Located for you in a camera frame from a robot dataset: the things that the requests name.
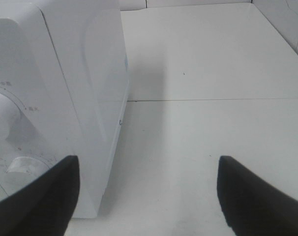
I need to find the upper white power knob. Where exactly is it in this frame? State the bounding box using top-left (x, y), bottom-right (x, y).
top-left (0, 93), bottom-right (21, 141)

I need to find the white timer knob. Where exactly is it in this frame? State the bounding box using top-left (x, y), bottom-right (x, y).
top-left (3, 156), bottom-right (49, 194)

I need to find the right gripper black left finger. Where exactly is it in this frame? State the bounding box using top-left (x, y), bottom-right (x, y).
top-left (0, 155), bottom-right (80, 236)

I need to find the white microwave oven body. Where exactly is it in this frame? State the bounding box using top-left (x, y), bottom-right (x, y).
top-left (0, 0), bottom-right (129, 218)

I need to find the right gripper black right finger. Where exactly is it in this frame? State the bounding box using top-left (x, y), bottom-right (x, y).
top-left (217, 156), bottom-right (298, 236)

